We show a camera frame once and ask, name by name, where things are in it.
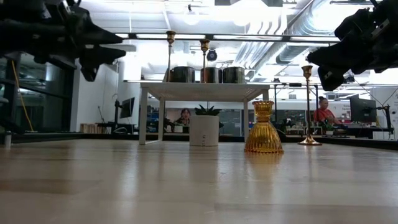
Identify person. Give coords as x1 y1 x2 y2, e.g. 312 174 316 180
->
174 108 192 127
313 96 341 126

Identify amber glass candle holder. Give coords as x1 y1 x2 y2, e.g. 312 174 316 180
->
244 100 285 154

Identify white perforated metal shelf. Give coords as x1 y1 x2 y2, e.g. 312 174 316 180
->
139 81 271 146

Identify short gold candlestick holder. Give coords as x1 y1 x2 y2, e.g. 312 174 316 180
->
199 39 211 83

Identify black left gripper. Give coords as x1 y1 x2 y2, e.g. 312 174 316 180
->
30 0 127 82

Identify black computer monitor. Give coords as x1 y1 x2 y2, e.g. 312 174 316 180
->
349 98 377 124
119 96 136 119

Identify tall gold candlestick holder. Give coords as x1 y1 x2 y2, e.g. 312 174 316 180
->
165 30 177 83
297 65 323 146

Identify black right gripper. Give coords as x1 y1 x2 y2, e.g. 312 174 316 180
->
307 7 392 91

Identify white pot with succulent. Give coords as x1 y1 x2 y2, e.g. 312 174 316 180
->
188 105 223 147

